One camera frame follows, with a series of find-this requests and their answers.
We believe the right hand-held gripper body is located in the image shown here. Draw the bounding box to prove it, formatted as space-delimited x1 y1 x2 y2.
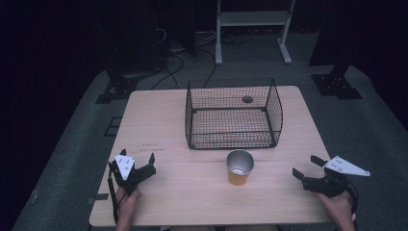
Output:
301 155 371 198

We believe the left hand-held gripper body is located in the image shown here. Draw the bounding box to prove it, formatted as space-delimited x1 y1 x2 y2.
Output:
108 154 158 196

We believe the person's right hand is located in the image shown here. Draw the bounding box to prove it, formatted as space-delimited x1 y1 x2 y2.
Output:
315 190 354 223

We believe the person's left hand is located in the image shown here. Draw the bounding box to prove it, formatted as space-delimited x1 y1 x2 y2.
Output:
115 186 142 223

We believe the orange metal cup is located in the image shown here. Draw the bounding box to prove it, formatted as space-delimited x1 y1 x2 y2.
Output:
225 148 256 187

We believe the black stand base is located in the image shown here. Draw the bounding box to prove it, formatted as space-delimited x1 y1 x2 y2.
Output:
94 67 140 105
310 63 364 101

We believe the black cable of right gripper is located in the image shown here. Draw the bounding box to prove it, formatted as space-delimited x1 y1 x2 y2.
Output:
345 181 360 217

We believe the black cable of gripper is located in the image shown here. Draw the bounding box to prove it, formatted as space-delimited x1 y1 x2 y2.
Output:
107 171 120 224
345 181 360 217

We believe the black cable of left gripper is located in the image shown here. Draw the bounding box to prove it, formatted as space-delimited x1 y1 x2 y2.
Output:
107 171 120 224

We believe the black wire basket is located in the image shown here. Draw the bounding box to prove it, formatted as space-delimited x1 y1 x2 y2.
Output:
184 77 284 151

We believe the black floor cable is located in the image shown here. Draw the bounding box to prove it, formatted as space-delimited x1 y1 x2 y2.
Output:
150 47 217 91

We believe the bundle of floor cables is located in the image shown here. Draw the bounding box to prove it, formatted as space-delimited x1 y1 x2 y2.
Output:
195 30 254 46

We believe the white metal desk frame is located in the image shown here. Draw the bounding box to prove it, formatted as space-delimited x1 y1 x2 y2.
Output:
215 0 296 66

